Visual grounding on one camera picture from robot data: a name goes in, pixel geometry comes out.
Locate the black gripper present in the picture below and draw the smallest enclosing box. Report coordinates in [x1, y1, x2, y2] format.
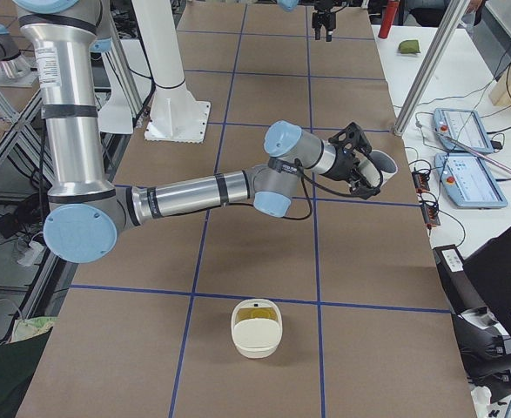
[324, 145, 381, 199]
[312, 0, 338, 42]

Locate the white mug with HOME text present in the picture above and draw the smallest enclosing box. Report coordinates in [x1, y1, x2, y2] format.
[359, 150, 398, 184]

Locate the red bottle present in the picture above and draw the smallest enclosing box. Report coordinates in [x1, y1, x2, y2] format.
[378, 0, 400, 39]

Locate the green cloth pouch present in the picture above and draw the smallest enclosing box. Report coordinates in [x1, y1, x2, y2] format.
[398, 39, 420, 55]

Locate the blue teach pendant near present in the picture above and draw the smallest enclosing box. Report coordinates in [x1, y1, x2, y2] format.
[434, 152, 508, 209]

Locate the blue teach pendant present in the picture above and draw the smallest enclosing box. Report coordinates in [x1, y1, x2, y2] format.
[434, 152, 508, 209]
[433, 108, 494, 154]

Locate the blue teach pendant far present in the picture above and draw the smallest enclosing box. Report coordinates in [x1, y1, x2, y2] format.
[433, 108, 494, 154]

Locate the black box with label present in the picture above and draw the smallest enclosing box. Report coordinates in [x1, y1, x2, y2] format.
[433, 245, 485, 314]

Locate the cream bin with swing lid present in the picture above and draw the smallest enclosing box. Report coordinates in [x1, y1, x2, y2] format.
[231, 299, 283, 359]

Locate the black office chair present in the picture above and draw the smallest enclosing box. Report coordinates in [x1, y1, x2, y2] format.
[454, 226, 511, 381]

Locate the dark green cloth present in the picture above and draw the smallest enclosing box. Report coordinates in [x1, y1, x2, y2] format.
[0, 331, 51, 417]

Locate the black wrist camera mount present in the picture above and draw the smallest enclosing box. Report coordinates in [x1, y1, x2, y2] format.
[328, 122, 373, 155]

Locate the black cable connector block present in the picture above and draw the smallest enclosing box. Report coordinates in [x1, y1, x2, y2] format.
[420, 200, 440, 230]
[412, 170, 430, 193]

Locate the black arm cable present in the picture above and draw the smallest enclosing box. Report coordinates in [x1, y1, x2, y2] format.
[267, 158, 356, 221]

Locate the aluminium frame post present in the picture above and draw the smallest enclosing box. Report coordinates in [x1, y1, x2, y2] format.
[393, 0, 469, 137]

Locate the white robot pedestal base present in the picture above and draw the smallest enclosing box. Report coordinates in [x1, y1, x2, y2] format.
[132, 0, 211, 143]

